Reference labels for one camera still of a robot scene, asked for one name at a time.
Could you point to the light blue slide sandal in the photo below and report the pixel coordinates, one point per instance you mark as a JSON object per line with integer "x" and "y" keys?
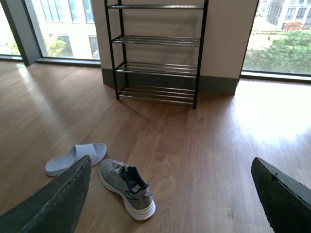
{"x": 96, "y": 152}

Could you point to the black metal shoe rack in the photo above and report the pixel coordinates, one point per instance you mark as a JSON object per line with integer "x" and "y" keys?
{"x": 156, "y": 48}

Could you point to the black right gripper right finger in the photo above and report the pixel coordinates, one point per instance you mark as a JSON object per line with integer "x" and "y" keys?
{"x": 286, "y": 202}

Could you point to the grey sneaker white sole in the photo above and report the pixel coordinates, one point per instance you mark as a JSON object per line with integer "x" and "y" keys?
{"x": 125, "y": 181}

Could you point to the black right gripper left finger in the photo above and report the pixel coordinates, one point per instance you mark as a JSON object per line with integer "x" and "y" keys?
{"x": 56, "y": 207}

